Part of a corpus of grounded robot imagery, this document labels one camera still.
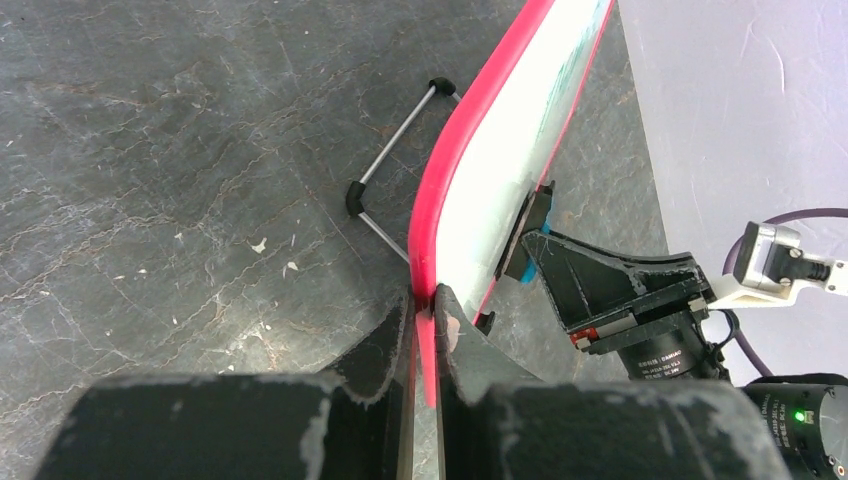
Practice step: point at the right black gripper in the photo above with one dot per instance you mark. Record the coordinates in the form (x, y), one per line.
(644, 309)

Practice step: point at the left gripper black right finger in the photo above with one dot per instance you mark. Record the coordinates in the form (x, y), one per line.
(496, 420)

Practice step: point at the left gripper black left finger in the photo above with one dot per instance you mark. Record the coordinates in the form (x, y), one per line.
(353, 419)

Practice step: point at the pink framed whiteboard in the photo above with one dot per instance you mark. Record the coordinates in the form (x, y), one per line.
(494, 150)

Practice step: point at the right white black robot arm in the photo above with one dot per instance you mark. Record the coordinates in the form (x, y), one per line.
(805, 414)

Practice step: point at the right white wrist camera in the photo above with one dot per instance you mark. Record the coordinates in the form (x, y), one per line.
(771, 269)

